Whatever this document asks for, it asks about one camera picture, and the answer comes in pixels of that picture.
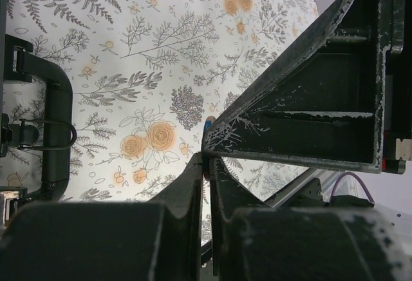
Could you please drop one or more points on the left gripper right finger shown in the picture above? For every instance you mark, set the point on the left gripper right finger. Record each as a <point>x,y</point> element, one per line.
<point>254,241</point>

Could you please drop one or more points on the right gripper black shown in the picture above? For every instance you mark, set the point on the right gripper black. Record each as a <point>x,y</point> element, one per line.
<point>321,102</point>

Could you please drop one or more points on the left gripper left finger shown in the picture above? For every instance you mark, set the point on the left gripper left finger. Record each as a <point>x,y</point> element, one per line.
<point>154,240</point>

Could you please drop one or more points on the blue poker chip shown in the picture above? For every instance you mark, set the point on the blue poker chip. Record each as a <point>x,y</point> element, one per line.
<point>205,156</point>

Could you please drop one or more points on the black poker set case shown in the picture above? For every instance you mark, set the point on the black poker set case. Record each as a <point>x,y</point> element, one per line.
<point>50,133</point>

